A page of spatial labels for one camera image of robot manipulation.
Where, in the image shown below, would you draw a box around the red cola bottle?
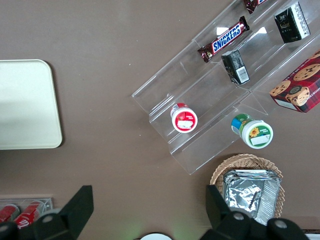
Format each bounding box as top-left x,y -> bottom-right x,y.
12,199 -> 48,230
0,203 -> 21,224

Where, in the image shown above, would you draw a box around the small black carton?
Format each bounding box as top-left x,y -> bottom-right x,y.
221,49 -> 251,86
273,1 -> 312,45

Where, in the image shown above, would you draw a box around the Snickers bar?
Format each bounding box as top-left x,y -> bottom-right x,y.
197,15 -> 251,64
243,0 -> 270,15

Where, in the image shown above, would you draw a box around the red cookie box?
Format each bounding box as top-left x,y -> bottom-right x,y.
268,50 -> 320,114

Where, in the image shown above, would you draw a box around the silver foil packs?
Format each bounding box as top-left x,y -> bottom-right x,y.
222,168 -> 280,226

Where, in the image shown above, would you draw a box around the clear acrylic bottle rack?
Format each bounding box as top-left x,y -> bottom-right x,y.
0,197 -> 54,222

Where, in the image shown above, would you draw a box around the light tan wicker basket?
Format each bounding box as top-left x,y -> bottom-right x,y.
209,153 -> 286,221

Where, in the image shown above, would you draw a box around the cream plastic tray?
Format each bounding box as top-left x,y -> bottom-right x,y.
0,58 -> 63,151

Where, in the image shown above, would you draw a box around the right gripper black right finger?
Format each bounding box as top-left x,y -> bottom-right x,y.
199,184 -> 270,240

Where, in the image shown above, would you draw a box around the red lidded cup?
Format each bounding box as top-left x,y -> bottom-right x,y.
170,102 -> 199,134

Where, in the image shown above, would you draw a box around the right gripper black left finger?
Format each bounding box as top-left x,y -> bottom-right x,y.
31,184 -> 95,240

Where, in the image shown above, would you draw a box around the clear acrylic stepped stand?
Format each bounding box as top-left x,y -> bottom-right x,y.
131,0 -> 320,176

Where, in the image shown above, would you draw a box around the green lidded cup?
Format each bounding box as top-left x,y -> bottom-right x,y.
230,113 -> 274,150

